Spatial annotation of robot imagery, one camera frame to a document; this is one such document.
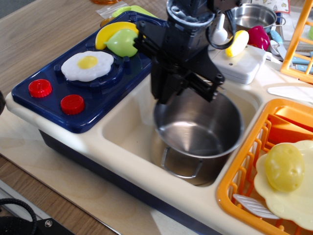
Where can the white toy spatula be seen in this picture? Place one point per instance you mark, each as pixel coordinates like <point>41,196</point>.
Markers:
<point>254,206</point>

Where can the red stove knob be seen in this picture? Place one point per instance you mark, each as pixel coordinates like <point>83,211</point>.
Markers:
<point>40,88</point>
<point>72,104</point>

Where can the yellow toy banana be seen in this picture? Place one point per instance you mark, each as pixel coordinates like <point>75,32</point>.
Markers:
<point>105,33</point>

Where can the red stove knob right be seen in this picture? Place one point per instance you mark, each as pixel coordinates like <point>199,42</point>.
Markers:
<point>72,104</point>

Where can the yellow toy potato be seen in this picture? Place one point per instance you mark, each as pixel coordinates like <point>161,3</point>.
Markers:
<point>285,167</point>

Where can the orange dish rack basket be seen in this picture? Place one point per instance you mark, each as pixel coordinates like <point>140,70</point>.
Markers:
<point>239,179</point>

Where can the cream toy plate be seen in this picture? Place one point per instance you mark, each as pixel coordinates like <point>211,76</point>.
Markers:
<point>297,205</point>

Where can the blue toy stove top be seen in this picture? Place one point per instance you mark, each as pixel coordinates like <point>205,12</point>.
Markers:
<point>99,95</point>

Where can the stainless steel pot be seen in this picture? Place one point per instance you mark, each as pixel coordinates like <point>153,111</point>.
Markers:
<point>193,138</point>

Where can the blue handled toy cutlery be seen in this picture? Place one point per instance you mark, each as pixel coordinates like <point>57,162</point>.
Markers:
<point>276,37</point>

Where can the orange toy cheese wedge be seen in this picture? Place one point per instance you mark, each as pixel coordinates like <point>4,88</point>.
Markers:
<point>288,124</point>

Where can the grey toy faucet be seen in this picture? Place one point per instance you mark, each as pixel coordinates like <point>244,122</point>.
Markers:
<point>241,68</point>

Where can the small steel pot background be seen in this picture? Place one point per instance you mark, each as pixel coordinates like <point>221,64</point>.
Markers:
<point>250,15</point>

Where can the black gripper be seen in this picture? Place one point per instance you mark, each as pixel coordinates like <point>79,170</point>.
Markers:
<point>179,51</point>

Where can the clear plastic bag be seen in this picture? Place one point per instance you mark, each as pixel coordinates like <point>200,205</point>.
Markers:
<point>107,10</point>

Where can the green toy pear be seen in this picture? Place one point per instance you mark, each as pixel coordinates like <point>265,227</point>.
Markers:
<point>122,43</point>

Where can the white toy knife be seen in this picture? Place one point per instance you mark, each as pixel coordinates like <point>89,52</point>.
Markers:
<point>293,92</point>

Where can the red stove knob left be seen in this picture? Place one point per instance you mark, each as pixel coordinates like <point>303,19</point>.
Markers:
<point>40,88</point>

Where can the green toy cutting board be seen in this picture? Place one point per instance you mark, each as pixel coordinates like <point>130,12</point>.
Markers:
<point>134,8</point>

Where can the toy fried egg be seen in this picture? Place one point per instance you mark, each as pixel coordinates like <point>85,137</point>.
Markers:
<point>87,66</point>

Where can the cream toy kitchen sink unit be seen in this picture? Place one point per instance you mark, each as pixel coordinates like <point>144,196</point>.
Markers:
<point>120,145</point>

